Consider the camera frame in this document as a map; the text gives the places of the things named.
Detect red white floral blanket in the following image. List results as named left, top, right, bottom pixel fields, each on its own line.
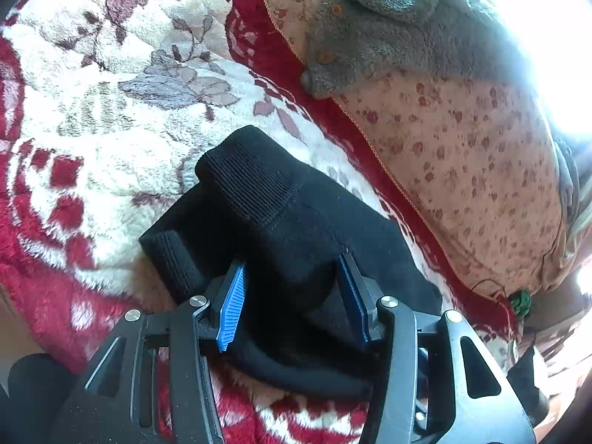
left=0, top=0, right=523, bottom=444

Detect floral sofa back cushion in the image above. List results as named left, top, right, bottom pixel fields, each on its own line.
left=240, top=0, right=579, bottom=297

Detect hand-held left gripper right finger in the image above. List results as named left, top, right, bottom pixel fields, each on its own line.
left=336, top=253, right=537, bottom=444

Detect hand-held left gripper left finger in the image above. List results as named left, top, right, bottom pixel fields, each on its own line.
left=51, top=263, right=247, bottom=444

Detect grey fleece jacket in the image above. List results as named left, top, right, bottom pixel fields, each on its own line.
left=300, top=0, right=532, bottom=99

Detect grey folded cloth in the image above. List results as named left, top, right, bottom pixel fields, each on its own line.
left=552, top=134, right=584, bottom=223

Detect black pants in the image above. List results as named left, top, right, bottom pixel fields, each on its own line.
left=139, top=125, right=445, bottom=401

